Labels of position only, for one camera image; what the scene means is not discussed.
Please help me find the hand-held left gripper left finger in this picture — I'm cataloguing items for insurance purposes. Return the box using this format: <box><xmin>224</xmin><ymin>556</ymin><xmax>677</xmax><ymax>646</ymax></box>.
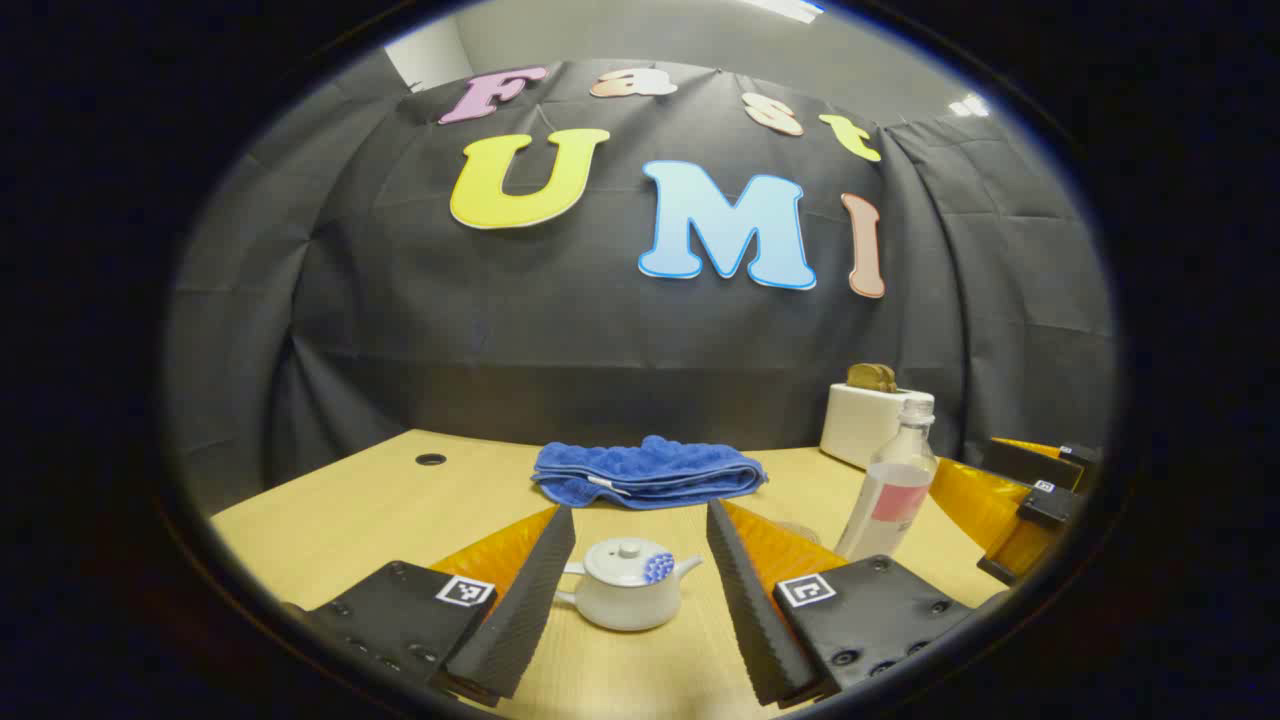
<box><xmin>283</xmin><ymin>503</ymin><xmax>578</xmax><ymax>709</ymax></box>

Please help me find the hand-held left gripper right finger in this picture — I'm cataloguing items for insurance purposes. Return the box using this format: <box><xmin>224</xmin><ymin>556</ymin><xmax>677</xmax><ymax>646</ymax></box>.
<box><xmin>706</xmin><ymin>498</ymin><xmax>976</xmax><ymax>709</ymax></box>

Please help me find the white ceramic teacup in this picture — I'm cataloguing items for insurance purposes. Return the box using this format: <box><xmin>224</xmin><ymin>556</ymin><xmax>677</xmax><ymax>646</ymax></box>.
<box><xmin>553</xmin><ymin>555</ymin><xmax>704</xmax><ymax>633</ymax></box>

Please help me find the clear water bottle pink label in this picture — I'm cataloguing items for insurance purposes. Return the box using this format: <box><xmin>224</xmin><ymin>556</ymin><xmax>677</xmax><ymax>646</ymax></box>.
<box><xmin>835</xmin><ymin>393</ymin><xmax>939</xmax><ymax>563</ymax></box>

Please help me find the blue folded towel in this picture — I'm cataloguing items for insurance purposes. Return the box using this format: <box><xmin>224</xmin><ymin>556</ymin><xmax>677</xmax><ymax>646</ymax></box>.
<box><xmin>530</xmin><ymin>435</ymin><xmax>769</xmax><ymax>511</ymax></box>

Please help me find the white toaster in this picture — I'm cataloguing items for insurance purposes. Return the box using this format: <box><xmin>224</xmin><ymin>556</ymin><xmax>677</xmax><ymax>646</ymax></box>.
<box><xmin>820</xmin><ymin>382</ymin><xmax>936</xmax><ymax>471</ymax></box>

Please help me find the black backdrop cloth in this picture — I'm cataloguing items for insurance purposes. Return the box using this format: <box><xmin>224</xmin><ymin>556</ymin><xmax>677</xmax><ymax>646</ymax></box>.
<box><xmin>165</xmin><ymin>45</ymin><xmax>1116</xmax><ymax>506</ymax></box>

